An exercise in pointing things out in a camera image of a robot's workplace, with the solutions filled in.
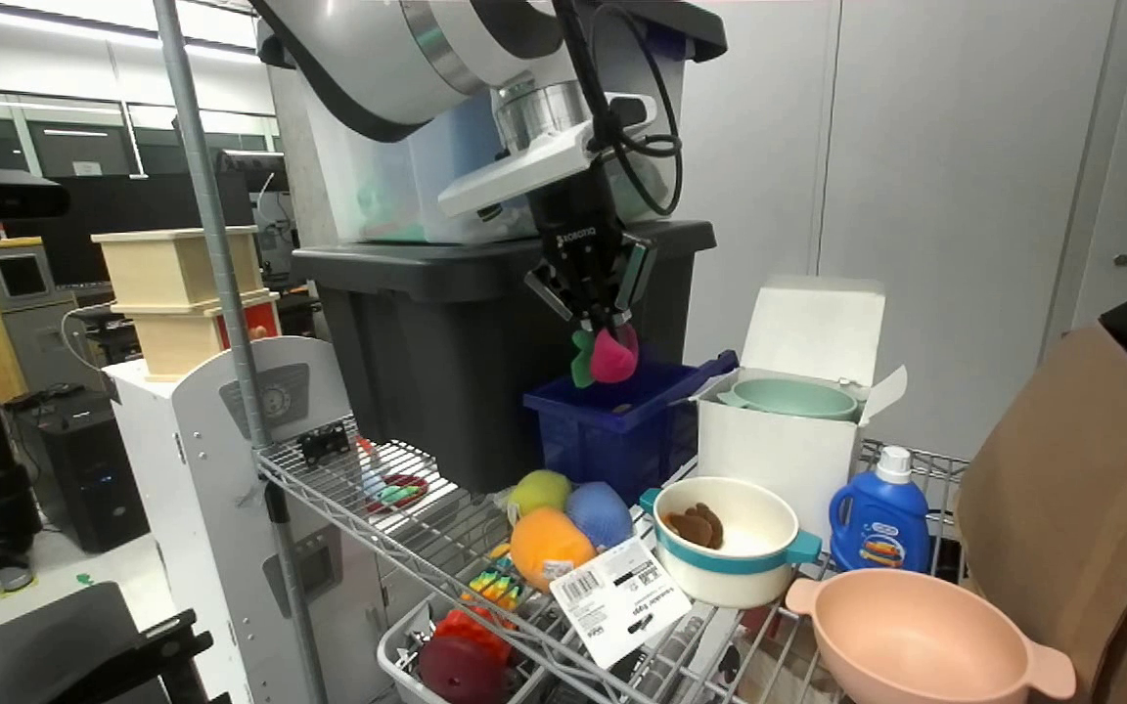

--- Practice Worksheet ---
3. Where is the dark grey storage tote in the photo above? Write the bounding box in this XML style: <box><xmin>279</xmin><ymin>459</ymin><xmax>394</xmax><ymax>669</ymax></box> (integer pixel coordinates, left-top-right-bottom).
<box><xmin>289</xmin><ymin>220</ymin><xmax>719</xmax><ymax>494</ymax></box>

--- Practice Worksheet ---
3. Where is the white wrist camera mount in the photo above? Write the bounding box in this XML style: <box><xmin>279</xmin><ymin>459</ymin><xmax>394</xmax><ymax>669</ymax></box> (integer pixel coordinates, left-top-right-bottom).
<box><xmin>436</xmin><ymin>117</ymin><xmax>603</xmax><ymax>220</ymax></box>

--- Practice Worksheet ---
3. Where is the white bowl teal rim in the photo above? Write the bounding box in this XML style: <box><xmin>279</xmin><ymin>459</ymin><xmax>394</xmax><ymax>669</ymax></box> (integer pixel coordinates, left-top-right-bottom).
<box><xmin>633</xmin><ymin>472</ymin><xmax>826</xmax><ymax>614</ymax></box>

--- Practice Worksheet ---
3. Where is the brown cardboard box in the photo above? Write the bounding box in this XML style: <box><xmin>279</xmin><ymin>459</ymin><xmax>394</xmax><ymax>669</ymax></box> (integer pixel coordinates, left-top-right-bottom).
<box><xmin>950</xmin><ymin>317</ymin><xmax>1127</xmax><ymax>704</ymax></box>

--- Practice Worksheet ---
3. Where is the beige plastic box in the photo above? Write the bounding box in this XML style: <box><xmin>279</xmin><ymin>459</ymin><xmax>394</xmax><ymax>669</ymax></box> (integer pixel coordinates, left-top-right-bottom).
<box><xmin>90</xmin><ymin>222</ymin><xmax>266</xmax><ymax>317</ymax></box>

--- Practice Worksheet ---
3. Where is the yellow green plush ball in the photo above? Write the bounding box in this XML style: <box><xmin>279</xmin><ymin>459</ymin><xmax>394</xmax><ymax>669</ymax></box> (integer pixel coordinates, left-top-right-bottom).
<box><xmin>505</xmin><ymin>464</ymin><xmax>579</xmax><ymax>528</ymax></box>

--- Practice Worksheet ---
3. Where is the metal wire shelf rack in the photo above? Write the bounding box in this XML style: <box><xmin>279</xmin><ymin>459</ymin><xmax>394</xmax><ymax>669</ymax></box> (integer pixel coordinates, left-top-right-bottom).
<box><xmin>147</xmin><ymin>0</ymin><xmax>970</xmax><ymax>704</ymax></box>

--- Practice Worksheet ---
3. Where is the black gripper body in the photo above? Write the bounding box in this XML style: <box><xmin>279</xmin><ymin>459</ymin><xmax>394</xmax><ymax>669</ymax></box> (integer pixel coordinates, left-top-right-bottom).
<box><xmin>532</xmin><ymin>179</ymin><xmax>657</xmax><ymax>289</ymax></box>

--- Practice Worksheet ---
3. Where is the orange plush ball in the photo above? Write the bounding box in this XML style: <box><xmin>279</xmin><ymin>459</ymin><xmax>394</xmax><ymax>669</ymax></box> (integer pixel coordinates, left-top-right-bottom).
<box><xmin>505</xmin><ymin>506</ymin><xmax>599</xmax><ymax>591</ymax></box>

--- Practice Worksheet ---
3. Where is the blue plastic bin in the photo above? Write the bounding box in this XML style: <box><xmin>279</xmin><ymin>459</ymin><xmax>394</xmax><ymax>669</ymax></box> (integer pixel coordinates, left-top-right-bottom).
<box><xmin>519</xmin><ymin>347</ymin><xmax>745</xmax><ymax>506</ymax></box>

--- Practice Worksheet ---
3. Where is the white cardboard box open lid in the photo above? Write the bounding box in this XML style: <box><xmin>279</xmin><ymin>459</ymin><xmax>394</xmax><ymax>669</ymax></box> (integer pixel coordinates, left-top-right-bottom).
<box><xmin>691</xmin><ymin>276</ymin><xmax>913</xmax><ymax>553</ymax></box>

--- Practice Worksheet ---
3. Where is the multicolour small toy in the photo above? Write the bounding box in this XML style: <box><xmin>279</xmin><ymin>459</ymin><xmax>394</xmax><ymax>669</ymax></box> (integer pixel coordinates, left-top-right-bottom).
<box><xmin>460</xmin><ymin>553</ymin><xmax>532</xmax><ymax>619</ymax></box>

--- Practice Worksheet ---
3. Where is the black computer tower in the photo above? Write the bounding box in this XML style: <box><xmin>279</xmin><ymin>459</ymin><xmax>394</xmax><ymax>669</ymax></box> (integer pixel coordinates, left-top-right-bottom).
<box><xmin>0</xmin><ymin>388</ymin><xmax>151</xmax><ymax>557</ymax></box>

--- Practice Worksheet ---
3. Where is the pink bowl with handles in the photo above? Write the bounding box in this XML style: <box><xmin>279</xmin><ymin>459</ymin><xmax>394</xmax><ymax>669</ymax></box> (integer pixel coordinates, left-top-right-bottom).
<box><xmin>784</xmin><ymin>564</ymin><xmax>1080</xmax><ymax>704</ymax></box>

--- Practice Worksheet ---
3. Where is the beige box orange trim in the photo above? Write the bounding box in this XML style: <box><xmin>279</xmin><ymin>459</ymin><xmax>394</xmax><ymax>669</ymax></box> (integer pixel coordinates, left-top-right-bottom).
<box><xmin>128</xmin><ymin>289</ymin><xmax>284</xmax><ymax>385</ymax></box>

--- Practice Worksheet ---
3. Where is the black equipment case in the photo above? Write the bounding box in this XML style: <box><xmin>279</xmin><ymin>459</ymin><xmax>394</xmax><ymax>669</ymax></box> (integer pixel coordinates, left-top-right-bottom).
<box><xmin>0</xmin><ymin>580</ymin><xmax>222</xmax><ymax>704</ymax></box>

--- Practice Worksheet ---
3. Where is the brown toy food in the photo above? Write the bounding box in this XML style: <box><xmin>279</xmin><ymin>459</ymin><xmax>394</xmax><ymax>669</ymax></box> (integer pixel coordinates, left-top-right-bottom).
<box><xmin>661</xmin><ymin>501</ymin><xmax>730</xmax><ymax>553</ymax></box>

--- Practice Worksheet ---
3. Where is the white cabinet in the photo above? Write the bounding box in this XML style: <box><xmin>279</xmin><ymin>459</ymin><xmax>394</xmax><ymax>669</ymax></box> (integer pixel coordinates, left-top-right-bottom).
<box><xmin>106</xmin><ymin>331</ymin><xmax>389</xmax><ymax>704</ymax></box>

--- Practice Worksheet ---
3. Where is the blue toy detergent bottle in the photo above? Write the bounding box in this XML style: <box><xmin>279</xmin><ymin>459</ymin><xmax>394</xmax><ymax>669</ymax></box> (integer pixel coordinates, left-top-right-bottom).
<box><xmin>826</xmin><ymin>441</ymin><xmax>934</xmax><ymax>576</ymax></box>

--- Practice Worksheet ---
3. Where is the clear plastic storage bin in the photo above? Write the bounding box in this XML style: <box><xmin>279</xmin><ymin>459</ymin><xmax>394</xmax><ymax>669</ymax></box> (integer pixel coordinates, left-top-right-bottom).
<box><xmin>259</xmin><ymin>0</ymin><xmax>730</xmax><ymax>249</ymax></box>

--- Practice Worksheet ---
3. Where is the blue plush ball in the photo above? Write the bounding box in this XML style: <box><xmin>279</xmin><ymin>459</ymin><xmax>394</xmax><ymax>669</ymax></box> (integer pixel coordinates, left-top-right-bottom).
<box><xmin>565</xmin><ymin>476</ymin><xmax>642</xmax><ymax>553</ymax></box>

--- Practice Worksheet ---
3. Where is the pink toy with green leaves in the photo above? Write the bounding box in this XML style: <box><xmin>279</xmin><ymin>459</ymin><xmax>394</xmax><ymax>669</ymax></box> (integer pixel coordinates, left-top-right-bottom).
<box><xmin>567</xmin><ymin>322</ymin><xmax>646</xmax><ymax>392</ymax></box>

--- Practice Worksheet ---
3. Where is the white paper barcode tag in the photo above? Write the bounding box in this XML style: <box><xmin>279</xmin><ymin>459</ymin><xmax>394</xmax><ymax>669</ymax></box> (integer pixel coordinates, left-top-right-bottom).
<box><xmin>545</xmin><ymin>533</ymin><xmax>696</xmax><ymax>673</ymax></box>

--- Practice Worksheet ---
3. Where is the white wire basket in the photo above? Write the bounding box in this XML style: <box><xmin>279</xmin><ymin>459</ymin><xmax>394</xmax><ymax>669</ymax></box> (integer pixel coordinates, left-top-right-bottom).
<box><xmin>374</xmin><ymin>591</ymin><xmax>561</xmax><ymax>704</ymax></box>

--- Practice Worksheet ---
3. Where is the tan machine with screen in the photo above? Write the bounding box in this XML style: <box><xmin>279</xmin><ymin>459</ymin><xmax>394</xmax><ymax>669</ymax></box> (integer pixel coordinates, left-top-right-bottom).
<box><xmin>0</xmin><ymin>231</ymin><xmax>61</xmax><ymax>407</ymax></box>

